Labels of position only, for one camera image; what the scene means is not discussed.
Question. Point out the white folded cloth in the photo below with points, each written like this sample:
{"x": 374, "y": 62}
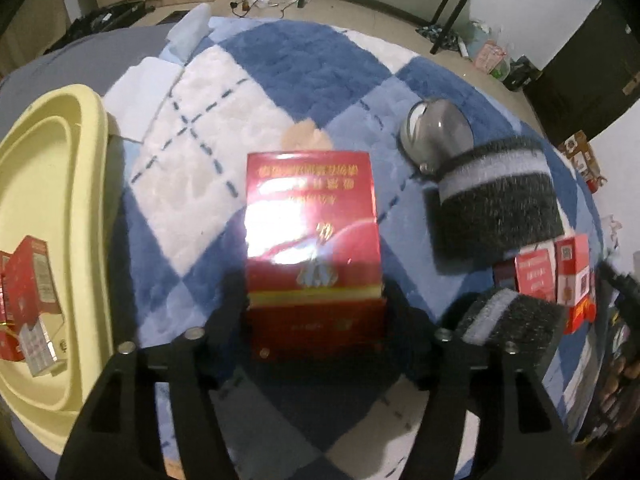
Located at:
{"x": 142, "y": 95}

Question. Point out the blue white checked plush blanket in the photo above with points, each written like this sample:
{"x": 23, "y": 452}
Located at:
{"x": 280, "y": 110}

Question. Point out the clear glass cup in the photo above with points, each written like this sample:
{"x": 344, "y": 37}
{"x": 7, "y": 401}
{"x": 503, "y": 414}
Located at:
{"x": 440, "y": 130}

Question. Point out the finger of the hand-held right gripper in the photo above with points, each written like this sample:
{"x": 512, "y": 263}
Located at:
{"x": 620, "y": 280}

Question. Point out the pink packet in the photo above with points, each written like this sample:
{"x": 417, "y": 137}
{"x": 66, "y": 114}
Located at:
{"x": 492, "y": 56}

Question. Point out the black folding table frame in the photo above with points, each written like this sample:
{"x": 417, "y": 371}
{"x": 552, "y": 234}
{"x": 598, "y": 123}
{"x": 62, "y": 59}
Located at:
{"x": 452, "y": 5}

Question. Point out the dark red small box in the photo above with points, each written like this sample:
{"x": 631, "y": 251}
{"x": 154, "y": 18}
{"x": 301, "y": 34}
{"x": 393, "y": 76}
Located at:
{"x": 504, "y": 275}

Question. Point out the black cabinet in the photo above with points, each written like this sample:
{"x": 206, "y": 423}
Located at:
{"x": 590, "y": 60}

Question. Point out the large red gold-print box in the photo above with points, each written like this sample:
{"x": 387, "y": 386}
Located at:
{"x": 312, "y": 240}

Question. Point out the red box white label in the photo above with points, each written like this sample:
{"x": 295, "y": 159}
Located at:
{"x": 35, "y": 280}

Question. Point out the silver white small box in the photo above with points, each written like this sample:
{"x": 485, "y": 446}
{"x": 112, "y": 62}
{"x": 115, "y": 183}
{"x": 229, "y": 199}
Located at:
{"x": 42, "y": 347}

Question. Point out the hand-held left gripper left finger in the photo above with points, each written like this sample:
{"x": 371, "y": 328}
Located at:
{"x": 233, "y": 306}

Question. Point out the grey bed sheet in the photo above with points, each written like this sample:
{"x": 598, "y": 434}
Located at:
{"x": 65, "y": 60}

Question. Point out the cardboard box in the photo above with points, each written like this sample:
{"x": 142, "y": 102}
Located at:
{"x": 582, "y": 160}

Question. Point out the black bag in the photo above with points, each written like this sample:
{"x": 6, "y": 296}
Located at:
{"x": 107, "y": 17}

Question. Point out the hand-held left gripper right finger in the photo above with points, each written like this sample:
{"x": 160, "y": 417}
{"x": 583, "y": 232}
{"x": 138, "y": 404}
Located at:
{"x": 400, "y": 310}

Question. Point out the dark green patterned bag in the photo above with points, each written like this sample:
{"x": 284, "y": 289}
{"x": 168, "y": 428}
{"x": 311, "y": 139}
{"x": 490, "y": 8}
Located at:
{"x": 437, "y": 36}

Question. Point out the pale yellow plastic tray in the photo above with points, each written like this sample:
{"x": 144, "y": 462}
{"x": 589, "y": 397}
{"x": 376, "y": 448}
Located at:
{"x": 60, "y": 185}

